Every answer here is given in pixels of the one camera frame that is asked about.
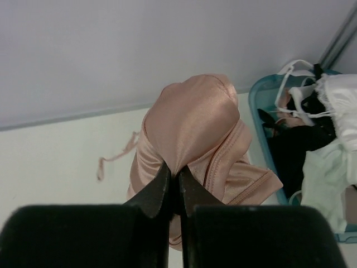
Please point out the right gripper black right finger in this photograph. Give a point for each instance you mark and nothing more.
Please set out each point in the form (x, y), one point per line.
(219, 235)

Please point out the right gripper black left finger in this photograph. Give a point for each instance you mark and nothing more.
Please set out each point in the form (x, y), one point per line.
(133, 234)

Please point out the pink satin bra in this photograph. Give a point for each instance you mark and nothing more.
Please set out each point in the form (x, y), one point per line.
(196, 123)

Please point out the white bra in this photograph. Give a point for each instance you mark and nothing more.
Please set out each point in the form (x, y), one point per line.
(336, 93)

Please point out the black garment in basket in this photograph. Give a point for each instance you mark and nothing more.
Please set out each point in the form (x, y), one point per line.
(292, 138)

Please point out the pale green cloth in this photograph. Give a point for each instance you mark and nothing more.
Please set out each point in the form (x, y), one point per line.
(327, 173)

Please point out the blue plastic basket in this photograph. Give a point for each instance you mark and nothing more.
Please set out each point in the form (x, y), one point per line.
(263, 95)

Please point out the right aluminium frame post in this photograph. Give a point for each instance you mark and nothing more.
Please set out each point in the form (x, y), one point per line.
(340, 42)

